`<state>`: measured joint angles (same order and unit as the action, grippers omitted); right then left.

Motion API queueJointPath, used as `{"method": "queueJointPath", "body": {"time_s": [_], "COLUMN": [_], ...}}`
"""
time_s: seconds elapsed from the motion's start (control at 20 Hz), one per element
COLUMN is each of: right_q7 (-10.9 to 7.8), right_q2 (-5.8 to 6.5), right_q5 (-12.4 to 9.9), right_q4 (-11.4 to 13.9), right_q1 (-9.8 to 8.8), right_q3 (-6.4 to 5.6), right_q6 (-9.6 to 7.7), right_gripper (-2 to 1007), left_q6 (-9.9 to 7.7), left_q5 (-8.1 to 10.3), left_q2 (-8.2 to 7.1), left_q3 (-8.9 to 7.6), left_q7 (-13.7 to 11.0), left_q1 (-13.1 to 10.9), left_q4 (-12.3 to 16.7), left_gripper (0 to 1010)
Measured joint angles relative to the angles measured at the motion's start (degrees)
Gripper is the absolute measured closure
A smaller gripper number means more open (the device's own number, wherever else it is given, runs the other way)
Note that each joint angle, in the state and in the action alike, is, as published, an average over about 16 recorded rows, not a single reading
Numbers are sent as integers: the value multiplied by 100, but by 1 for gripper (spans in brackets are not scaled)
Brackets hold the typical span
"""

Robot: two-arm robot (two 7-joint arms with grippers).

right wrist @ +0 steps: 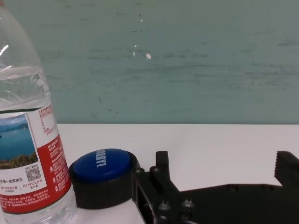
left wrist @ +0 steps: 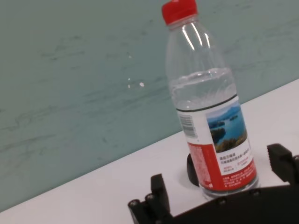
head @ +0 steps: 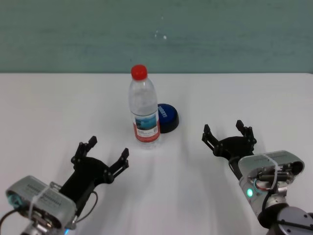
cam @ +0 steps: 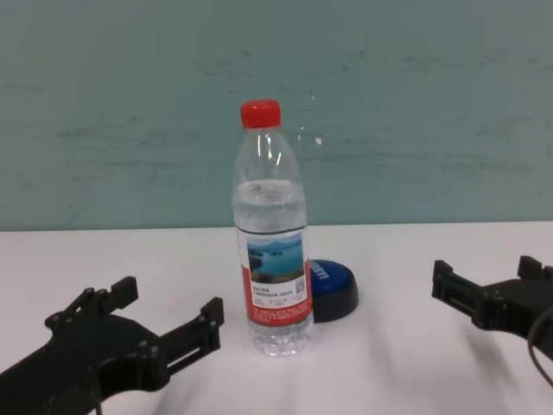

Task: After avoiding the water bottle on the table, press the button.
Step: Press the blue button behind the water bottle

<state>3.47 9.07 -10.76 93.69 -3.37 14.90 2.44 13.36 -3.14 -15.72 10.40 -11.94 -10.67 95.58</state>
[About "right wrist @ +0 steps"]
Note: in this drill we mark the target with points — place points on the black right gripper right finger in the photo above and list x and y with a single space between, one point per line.
288 168

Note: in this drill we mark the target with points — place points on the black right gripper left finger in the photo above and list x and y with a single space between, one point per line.
161 177

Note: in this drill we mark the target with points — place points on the blue push button black base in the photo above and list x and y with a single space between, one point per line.
100 163

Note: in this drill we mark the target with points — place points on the clear water bottle red cap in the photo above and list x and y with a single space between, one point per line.
22 81

